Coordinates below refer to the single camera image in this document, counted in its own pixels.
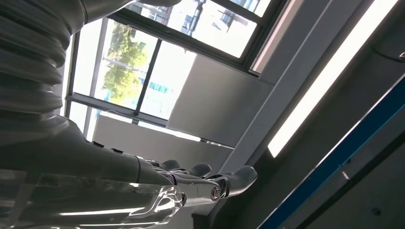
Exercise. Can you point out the blue glass building outside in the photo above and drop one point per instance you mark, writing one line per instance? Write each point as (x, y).
(159, 88)

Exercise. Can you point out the black window frame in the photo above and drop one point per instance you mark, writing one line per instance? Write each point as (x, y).
(150, 72)

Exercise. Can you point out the long ceiling light strip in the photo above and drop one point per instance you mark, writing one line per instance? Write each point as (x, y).
(332, 72)

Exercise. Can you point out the blue frame beam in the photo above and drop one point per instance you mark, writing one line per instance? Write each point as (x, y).
(332, 159)

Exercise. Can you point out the pale window blind rail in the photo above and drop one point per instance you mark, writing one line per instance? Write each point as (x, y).
(272, 38)

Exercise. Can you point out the pale building outside window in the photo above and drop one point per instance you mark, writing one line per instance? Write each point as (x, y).
(221, 34)

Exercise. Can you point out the green tree outside window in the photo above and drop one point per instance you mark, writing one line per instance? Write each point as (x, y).
(123, 53)

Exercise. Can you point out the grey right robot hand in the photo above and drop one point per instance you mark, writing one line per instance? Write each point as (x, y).
(79, 164)

